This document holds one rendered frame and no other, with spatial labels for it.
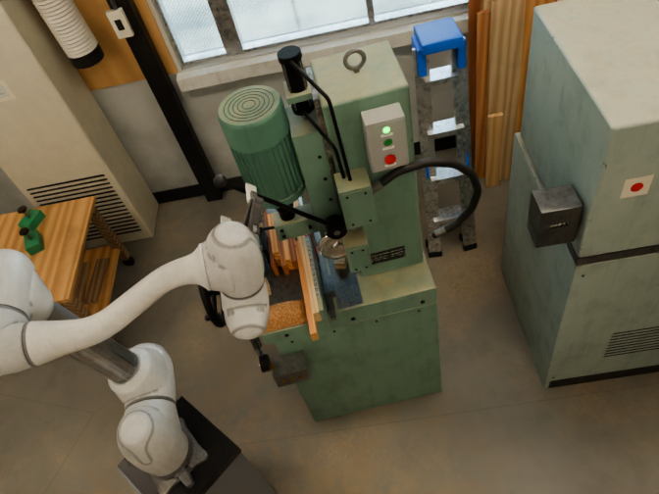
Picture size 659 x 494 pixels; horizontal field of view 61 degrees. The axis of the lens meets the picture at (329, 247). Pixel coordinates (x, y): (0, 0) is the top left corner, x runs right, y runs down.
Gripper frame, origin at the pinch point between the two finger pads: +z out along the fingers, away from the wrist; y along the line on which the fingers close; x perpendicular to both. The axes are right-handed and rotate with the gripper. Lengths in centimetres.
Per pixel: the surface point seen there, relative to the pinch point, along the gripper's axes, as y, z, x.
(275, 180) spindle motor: 7.8, 6.0, -7.7
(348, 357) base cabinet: -43, -8, -71
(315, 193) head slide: 8.2, 7.3, -21.4
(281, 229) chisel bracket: -11.8, 10.5, -23.2
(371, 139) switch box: 36.7, -2.9, -16.4
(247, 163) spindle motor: 9.0, 6.7, 1.8
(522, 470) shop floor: -37, -47, -144
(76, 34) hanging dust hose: -55, 140, 41
